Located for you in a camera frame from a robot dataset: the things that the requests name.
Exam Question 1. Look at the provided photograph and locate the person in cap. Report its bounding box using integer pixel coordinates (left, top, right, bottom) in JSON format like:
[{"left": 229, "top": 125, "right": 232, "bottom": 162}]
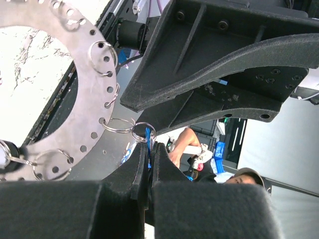
[{"left": 168, "top": 126, "right": 266, "bottom": 187}]

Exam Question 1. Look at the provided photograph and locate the large metal key ring disc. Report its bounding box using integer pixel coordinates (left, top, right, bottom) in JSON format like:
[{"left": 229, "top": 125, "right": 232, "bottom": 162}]
[{"left": 0, "top": 0, "right": 158, "bottom": 182}]

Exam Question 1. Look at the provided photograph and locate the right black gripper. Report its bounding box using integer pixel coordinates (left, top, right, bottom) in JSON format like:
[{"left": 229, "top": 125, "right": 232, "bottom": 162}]
[{"left": 120, "top": 0, "right": 319, "bottom": 134}]

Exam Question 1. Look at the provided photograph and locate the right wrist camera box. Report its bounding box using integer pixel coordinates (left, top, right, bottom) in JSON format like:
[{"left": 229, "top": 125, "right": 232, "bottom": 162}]
[{"left": 290, "top": 69, "right": 319, "bottom": 106}]

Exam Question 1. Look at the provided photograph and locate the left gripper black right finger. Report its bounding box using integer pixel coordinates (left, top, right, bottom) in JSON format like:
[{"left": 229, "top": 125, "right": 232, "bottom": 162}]
[{"left": 152, "top": 143, "right": 285, "bottom": 239}]

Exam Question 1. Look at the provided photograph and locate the blue key tag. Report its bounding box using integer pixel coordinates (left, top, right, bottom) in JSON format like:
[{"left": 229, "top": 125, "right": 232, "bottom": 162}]
[{"left": 145, "top": 127, "right": 154, "bottom": 169}]

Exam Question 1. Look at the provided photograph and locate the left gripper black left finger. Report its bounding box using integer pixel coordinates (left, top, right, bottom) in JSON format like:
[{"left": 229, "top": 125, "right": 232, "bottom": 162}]
[{"left": 0, "top": 143, "right": 148, "bottom": 239}]

